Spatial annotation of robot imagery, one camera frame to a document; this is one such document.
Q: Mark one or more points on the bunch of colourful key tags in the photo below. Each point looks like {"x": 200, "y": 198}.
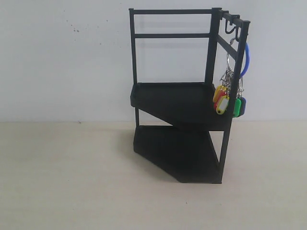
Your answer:
{"x": 221, "y": 95}

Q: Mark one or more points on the black two-tier corner rack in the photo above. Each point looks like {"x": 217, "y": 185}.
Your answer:
{"x": 177, "y": 128}

